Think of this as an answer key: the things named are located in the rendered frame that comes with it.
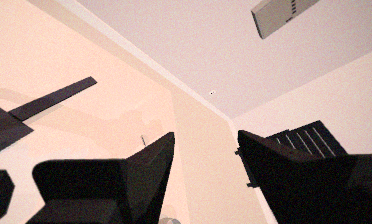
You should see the grey saucepan with handle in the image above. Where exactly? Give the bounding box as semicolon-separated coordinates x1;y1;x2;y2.
158;218;181;224

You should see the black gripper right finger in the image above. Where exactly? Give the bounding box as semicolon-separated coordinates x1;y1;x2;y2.
237;130;372;224

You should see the black spatula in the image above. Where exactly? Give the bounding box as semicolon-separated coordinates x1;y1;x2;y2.
0;76;97;151

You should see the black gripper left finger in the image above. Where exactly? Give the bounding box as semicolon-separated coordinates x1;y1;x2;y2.
31;131;175;224

